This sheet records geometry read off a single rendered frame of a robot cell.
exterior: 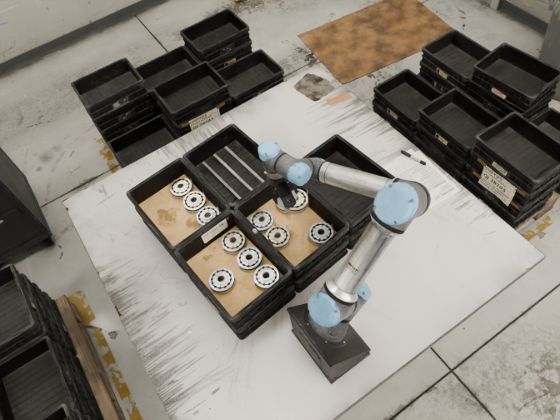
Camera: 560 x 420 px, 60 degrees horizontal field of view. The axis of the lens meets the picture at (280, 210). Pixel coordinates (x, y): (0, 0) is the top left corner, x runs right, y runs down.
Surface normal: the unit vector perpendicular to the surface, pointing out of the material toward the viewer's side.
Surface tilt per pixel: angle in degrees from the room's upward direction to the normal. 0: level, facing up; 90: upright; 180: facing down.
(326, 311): 55
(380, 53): 3
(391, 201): 40
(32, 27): 90
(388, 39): 0
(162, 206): 0
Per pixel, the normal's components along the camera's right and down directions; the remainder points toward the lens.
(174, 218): -0.10, -0.56
